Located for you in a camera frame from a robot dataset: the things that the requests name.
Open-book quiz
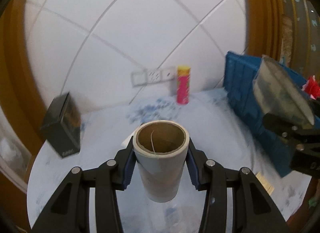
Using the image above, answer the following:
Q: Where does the pink yellow chips can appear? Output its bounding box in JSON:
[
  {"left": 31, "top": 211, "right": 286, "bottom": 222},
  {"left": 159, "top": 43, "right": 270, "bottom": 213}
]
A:
[{"left": 176, "top": 65, "right": 192, "bottom": 105}]

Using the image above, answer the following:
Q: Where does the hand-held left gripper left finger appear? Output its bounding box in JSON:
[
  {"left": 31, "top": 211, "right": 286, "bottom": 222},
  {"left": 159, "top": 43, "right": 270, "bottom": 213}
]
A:
[{"left": 31, "top": 135, "right": 137, "bottom": 233}]

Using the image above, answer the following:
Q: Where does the blue plastic crate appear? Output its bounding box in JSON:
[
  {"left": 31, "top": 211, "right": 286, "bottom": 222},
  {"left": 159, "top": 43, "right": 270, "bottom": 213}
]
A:
[{"left": 225, "top": 51, "right": 320, "bottom": 178}]

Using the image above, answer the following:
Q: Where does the white plastic bag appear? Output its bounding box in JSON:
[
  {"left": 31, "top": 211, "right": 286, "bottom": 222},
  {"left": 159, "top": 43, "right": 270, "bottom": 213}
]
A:
[{"left": 0, "top": 136, "right": 25, "bottom": 171}]

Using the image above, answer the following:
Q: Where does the black gift box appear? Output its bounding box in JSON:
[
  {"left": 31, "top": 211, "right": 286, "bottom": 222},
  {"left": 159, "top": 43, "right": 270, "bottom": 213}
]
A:
[{"left": 40, "top": 92, "right": 82, "bottom": 159}]

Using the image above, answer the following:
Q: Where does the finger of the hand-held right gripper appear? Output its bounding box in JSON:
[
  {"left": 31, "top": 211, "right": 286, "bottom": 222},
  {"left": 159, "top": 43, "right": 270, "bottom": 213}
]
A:
[{"left": 262, "top": 113, "right": 320, "bottom": 148}]

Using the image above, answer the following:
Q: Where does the white wall socket panel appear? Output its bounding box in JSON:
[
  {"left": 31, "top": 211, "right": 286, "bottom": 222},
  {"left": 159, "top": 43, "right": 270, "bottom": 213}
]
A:
[{"left": 131, "top": 66, "right": 176, "bottom": 88}]

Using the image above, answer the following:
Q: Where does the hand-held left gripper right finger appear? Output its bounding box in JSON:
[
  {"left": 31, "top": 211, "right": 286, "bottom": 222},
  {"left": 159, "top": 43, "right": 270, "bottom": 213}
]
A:
[{"left": 186, "top": 136, "right": 288, "bottom": 233}]

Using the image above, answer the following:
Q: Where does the beige paper packet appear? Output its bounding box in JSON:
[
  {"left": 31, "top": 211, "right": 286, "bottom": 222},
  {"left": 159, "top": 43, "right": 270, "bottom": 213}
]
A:
[{"left": 255, "top": 172, "right": 275, "bottom": 195}]

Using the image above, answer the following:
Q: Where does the pink pig plush red dress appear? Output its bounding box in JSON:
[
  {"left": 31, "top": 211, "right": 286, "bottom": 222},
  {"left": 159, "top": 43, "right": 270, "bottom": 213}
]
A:
[{"left": 301, "top": 75, "right": 320, "bottom": 99}]

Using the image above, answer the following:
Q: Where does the brown wooden frame post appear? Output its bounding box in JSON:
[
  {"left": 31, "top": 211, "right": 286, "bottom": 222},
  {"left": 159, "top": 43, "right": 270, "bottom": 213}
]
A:
[
  {"left": 0, "top": 0, "right": 48, "bottom": 133},
  {"left": 241, "top": 0, "right": 284, "bottom": 57}
]

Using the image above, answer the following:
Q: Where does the wooden framed patterned door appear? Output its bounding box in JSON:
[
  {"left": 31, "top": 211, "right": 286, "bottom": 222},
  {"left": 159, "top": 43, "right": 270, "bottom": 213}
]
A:
[{"left": 275, "top": 0, "right": 320, "bottom": 78}]

